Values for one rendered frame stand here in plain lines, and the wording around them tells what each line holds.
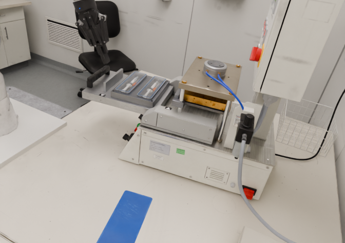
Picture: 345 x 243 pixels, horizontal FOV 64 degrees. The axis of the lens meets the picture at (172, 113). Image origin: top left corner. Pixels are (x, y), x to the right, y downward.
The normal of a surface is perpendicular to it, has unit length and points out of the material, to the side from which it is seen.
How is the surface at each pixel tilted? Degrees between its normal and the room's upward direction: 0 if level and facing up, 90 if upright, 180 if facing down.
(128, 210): 0
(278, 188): 0
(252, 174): 90
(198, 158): 90
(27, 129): 0
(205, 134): 90
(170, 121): 90
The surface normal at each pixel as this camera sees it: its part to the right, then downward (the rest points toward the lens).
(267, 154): 0.12, -0.84
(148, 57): -0.42, 0.44
